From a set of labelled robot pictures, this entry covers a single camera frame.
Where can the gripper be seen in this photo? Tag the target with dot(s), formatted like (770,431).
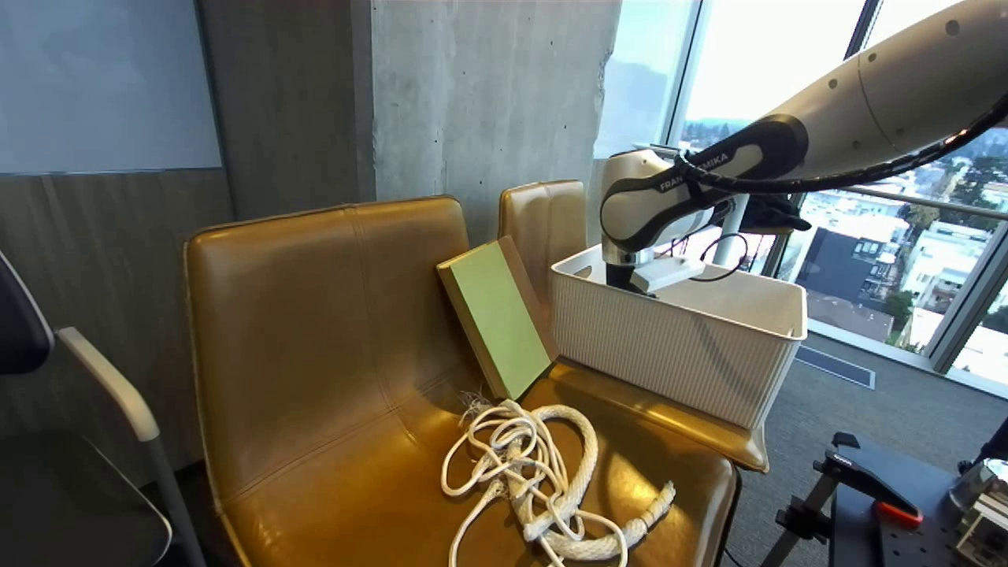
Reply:
(618,277)

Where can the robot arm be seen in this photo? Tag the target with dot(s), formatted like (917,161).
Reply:
(882,94)

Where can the brown leather chair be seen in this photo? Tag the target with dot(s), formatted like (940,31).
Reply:
(543,220)
(315,331)

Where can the white ribbed plastic bin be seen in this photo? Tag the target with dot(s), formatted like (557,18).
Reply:
(677,354)

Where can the green hardcover book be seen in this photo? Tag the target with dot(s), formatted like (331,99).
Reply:
(498,319)

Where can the floor vent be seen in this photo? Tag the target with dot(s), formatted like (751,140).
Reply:
(835,367)

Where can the window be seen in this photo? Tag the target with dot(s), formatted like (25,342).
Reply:
(913,260)

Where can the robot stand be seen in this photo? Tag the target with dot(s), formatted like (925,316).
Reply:
(913,551)

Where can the whiteboard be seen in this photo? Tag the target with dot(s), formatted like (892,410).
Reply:
(102,79)

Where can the black office chair white armrest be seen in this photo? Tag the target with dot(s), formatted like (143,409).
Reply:
(31,504)

